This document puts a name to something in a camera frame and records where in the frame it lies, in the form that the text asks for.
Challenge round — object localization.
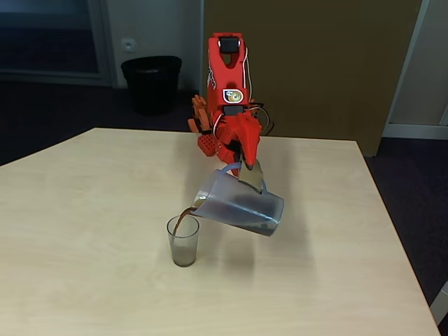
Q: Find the orange table clamp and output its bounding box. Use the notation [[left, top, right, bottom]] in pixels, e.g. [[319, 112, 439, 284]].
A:
[[187, 94, 211, 136]]

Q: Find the brown cork board panel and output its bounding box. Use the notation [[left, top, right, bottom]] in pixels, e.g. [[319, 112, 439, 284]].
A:
[[202, 0, 423, 158]]

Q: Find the grey furniture corner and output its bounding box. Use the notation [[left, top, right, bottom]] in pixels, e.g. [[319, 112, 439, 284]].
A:
[[429, 279, 448, 328]]

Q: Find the black waste bin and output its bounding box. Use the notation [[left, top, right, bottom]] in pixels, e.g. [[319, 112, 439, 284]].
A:
[[120, 55, 183, 116]]

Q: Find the grey framed glass partition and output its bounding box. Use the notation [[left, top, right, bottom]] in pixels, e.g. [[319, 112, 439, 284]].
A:
[[0, 0, 118, 88]]

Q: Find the white servo cable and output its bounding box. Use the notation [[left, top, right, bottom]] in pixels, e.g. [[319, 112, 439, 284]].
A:
[[213, 43, 253, 136]]

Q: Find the clear drinking glass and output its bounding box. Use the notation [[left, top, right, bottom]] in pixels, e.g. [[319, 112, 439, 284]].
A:
[[166, 214, 200, 268]]

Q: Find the white door frame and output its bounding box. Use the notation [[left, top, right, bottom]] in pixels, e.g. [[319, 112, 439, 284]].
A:
[[381, 0, 448, 141]]

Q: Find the translucent pitcher with cardboard handle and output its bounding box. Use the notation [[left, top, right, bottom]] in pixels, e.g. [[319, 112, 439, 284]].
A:
[[174, 160, 286, 239]]

